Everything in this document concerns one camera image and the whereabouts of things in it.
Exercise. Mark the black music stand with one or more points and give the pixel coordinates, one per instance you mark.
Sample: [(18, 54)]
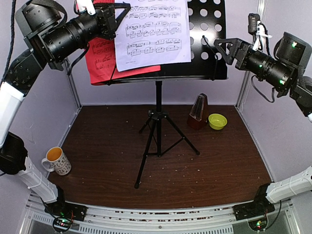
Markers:
[(204, 64)]

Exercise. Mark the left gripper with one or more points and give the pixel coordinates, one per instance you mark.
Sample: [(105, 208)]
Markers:
[(109, 23)]

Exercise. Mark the patterned white mug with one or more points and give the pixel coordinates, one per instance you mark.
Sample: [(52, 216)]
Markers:
[(56, 161)]

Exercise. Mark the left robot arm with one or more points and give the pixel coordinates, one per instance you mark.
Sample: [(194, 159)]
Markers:
[(50, 37)]

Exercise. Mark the yellow-green bowl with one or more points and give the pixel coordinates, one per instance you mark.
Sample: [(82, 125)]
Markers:
[(217, 121)]

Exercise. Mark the aluminium front frame rail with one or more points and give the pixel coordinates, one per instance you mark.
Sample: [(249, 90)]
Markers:
[(205, 220)]

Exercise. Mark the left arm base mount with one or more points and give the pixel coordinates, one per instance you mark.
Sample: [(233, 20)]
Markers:
[(64, 214)]

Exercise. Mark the white sheet music page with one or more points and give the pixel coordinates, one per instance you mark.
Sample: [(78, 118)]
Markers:
[(154, 32)]

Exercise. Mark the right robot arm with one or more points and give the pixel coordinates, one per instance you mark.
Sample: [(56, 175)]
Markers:
[(285, 72)]

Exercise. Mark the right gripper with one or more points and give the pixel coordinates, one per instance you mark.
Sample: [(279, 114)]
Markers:
[(236, 44)]

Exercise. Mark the left aluminium corner post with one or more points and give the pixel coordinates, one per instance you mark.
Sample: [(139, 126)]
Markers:
[(74, 91)]

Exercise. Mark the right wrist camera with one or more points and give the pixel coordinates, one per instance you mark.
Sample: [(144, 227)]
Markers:
[(259, 33)]

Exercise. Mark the red sheet music page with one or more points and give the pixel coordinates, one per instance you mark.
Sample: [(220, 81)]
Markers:
[(101, 63)]

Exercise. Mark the brown wooden metronome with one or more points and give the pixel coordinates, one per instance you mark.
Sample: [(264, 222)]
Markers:
[(198, 116)]

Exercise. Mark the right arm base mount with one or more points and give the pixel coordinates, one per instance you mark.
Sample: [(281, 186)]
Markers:
[(260, 206)]

